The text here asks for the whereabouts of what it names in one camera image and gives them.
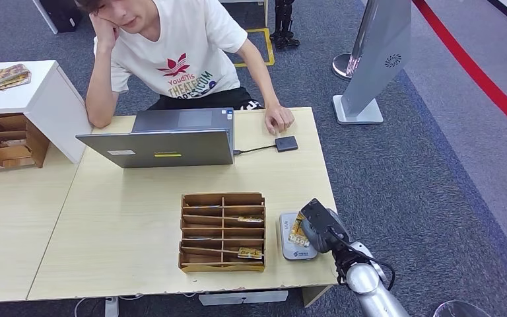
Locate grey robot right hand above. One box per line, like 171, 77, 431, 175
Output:
327, 209, 351, 253

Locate person's left hand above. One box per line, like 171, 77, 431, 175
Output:
264, 104, 296, 135

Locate person's right hand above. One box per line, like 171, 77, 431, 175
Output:
89, 13, 119, 51

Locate gold hotel ID card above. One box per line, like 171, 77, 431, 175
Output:
288, 212, 311, 249

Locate white card reader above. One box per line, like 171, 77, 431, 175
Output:
278, 211, 319, 262

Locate person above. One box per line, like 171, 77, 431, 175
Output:
75, 0, 296, 135

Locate wooden card organizer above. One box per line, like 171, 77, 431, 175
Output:
178, 192, 267, 274

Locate small black hub box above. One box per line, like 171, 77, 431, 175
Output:
274, 135, 300, 153

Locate wooden desk leg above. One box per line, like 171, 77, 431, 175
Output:
301, 285, 334, 308

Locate yellow floor tape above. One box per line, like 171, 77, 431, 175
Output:
234, 27, 275, 68

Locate chrome stanchion base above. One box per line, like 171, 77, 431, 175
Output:
331, 52, 360, 81

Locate white cabinet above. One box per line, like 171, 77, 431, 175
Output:
0, 59, 92, 174

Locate black robot legs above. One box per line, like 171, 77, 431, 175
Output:
269, 0, 300, 50

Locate grey laptop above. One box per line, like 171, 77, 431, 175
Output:
75, 107, 236, 169

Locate grey kiosk stand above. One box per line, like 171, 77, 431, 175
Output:
332, 0, 412, 125

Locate clear glass dome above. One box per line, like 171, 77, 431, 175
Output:
432, 300, 495, 317

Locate wooden pigeonhole rack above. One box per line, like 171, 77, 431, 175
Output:
0, 112, 50, 173

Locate red floor tape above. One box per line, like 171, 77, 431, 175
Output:
412, 0, 507, 145

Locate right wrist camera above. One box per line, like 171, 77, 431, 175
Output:
299, 197, 339, 255

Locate black hub cable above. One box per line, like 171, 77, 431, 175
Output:
232, 144, 277, 157

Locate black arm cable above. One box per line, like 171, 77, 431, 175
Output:
327, 227, 397, 292

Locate white frame leg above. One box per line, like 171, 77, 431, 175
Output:
31, 0, 58, 35

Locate white table frame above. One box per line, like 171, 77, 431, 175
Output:
218, 0, 269, 27

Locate white under-desk bracket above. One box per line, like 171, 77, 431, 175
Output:
197, 290, 289, 306

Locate white power cable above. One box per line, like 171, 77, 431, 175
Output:
73, 294, 145, 317

